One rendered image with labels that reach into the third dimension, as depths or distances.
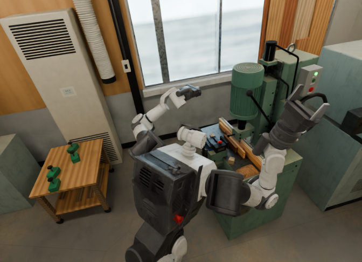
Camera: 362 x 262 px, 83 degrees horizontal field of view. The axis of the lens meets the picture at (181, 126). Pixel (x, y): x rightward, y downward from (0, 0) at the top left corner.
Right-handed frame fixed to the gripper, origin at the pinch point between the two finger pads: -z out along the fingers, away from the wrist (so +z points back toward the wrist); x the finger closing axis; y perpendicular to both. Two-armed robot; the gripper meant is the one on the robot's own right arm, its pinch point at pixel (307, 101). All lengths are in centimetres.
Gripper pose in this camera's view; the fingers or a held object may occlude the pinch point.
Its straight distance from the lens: 76.7
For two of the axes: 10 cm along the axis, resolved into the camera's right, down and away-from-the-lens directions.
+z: -2.0, 7.4, 6.4
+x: -2.9, -6.7, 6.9
